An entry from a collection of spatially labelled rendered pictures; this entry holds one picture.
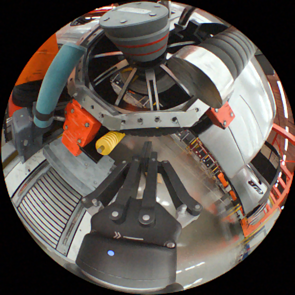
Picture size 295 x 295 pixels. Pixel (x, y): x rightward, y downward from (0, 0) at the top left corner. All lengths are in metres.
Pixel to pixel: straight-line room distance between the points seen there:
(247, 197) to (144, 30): 2.45
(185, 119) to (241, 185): 2.23
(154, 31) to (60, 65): 0.22
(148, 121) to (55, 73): 0.29
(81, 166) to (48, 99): 0.43
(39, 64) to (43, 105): 0.35
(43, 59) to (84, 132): 0.49
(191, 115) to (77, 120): 0.34
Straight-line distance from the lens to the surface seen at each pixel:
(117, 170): 0.15
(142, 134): 0.37
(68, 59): 0.30
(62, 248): 0.65
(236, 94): 0.59
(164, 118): 0.27
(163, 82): 0.54
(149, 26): 0.20
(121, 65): 0.42
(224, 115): 0.34
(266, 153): 3.50
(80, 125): 0.36
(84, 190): 0.63
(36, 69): 0.64
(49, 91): 0.32
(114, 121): 0.29
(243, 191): 2.39
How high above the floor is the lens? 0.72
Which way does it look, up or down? 21 degrees down
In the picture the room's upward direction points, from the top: 44 degrees clockwise
